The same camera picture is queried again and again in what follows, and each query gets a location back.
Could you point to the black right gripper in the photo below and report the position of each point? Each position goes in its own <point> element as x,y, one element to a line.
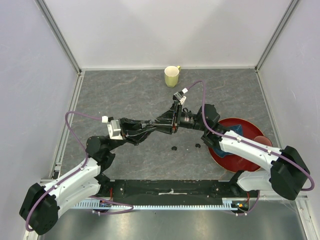
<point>169,121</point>

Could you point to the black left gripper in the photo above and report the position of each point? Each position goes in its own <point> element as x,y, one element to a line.
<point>127,125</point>

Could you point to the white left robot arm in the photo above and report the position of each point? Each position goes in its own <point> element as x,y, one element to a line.
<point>43,205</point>

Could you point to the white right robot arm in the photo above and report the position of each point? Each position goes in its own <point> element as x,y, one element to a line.
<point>283,170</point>

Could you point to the pale green mug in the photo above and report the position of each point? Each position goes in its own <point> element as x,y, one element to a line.
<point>171,75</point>

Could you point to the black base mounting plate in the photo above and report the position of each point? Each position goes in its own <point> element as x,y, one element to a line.
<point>125,190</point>

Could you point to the blue leaf-shaped dish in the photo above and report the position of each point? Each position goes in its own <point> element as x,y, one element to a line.
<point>237,129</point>

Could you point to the red round plate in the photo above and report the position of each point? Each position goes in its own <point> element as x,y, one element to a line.
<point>235,163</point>

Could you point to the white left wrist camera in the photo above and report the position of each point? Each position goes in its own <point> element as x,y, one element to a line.
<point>113,127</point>

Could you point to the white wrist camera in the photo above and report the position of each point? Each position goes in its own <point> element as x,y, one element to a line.
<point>113,127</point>
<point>180,96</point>

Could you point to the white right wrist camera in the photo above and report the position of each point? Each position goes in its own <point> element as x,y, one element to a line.
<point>180,96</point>

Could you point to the white slotted cable duct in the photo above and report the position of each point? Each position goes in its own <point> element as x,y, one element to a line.
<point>172,203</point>

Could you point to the aluminium frame post left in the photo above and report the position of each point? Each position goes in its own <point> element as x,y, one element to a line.
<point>58,34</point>

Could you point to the aluminium frame post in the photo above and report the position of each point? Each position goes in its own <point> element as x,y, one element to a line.
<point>58,34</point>
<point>293,4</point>

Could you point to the aluminium frame post right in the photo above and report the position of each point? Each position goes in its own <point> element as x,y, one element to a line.
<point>293,4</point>

